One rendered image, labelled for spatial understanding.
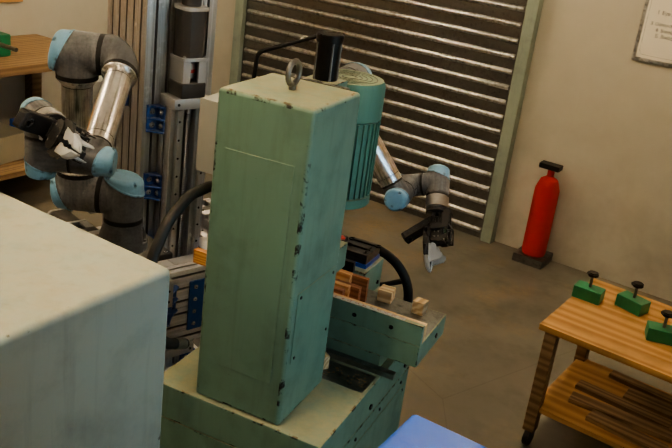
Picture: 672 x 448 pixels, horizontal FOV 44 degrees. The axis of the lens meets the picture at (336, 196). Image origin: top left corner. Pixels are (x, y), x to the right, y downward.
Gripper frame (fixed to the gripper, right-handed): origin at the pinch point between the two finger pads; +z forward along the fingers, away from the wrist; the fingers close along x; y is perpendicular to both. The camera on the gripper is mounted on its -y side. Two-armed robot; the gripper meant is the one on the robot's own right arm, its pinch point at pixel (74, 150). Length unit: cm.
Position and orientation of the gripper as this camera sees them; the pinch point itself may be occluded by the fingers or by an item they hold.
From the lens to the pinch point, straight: 189.1
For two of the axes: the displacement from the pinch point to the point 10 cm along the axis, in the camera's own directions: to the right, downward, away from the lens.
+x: -5.0, 8.6, 0.2
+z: 5.7, 3.5, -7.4
